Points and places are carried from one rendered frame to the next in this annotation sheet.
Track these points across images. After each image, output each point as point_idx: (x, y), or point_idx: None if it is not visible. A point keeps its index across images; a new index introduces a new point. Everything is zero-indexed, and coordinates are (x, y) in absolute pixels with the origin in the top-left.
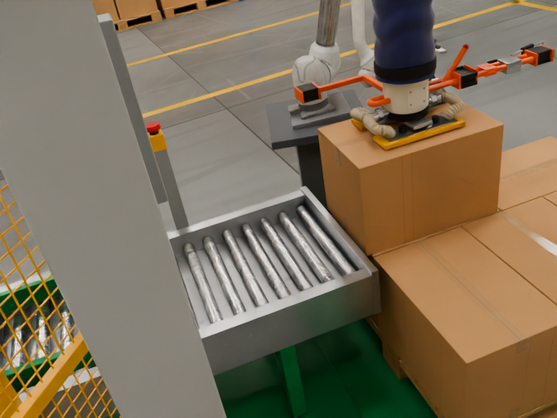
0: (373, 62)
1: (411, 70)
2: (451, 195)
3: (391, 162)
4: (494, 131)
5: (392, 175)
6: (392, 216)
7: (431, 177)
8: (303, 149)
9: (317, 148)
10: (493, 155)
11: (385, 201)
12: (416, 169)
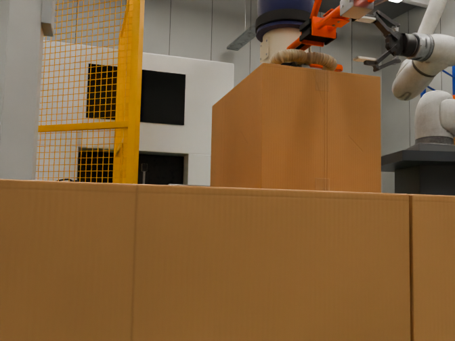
0: (400, 67)
1: (255, 22)
2: (237, 152)
3: (219, 103)
4: (257, 72)
5: (219, 116)
6: (217, 162)
7: (231, 124)
8: (397, 188)
9: (403, 189)
10: (257, 105)
11: (217, 143)
12: (226, 113)
